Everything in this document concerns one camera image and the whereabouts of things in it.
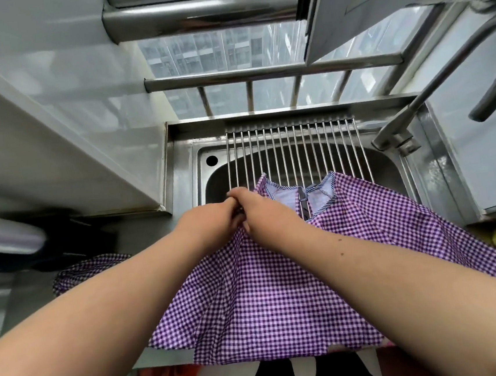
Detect purple checked shirt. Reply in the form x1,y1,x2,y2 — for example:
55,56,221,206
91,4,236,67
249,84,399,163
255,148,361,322
44,151,496,376

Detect stainless steel sink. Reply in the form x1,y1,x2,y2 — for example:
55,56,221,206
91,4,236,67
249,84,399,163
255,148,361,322
155,91,468,252

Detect person's right forearm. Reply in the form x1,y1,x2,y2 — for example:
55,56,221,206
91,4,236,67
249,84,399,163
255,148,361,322
283,206,496,376

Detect person's left forearm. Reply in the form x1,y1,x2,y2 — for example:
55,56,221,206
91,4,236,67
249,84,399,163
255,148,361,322
0,224,211,376

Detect person's right hand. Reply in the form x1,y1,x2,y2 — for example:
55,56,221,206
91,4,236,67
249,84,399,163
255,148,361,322
226,181,310,258

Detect black gas stove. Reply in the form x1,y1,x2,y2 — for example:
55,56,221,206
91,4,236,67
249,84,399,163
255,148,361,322
0,202,122,278

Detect steel roll-up drying rack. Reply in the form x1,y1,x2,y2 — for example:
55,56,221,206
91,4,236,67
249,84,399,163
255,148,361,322
223,115,378,228

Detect person's left hand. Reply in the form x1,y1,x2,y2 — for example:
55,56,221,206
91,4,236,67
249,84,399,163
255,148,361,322
172,196,249,263

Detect steel sink faucet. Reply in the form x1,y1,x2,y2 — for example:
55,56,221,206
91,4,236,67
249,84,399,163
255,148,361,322
360,12,496,159

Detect steel window guard railing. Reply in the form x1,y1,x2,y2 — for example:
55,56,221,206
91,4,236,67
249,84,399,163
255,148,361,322
100,0,409,126

